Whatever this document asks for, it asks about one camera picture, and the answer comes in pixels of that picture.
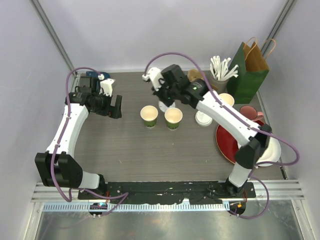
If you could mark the pink speckled mug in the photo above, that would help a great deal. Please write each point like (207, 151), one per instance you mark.
(251, 113)

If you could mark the grey straw holder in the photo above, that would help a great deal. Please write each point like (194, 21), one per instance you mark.
(217, 85)

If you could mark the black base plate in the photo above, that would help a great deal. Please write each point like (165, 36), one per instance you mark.
(174, 192)

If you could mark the red round tray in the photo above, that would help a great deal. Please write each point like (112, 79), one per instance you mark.
(226, 143)

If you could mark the green paper cup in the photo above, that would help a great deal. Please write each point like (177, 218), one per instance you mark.
(149, 115)
(173, 117)

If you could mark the stack of white lids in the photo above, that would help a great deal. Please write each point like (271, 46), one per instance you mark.
(203, 119)

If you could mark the blue ceramic dish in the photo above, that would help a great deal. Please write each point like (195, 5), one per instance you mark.
(95, 75)

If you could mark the stack of green cups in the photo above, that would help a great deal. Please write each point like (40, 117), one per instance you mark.
(227, 98)

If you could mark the white plate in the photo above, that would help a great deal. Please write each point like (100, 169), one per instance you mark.
(271, 154)

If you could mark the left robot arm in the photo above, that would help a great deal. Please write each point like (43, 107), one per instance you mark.
(57, 166)

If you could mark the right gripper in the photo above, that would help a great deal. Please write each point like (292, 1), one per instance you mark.
(159, 94)

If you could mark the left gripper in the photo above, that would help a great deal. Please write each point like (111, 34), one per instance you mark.
(113, 112)

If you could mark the green paper bag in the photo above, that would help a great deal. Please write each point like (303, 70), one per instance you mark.
(252, 70)

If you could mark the cardboard cup carrier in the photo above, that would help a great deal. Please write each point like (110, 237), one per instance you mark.
(194, 74)

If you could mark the white wrapped straws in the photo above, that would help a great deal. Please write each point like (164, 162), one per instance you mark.
(220, 69)

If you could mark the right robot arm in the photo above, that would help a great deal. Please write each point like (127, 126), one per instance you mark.
(246, 132)

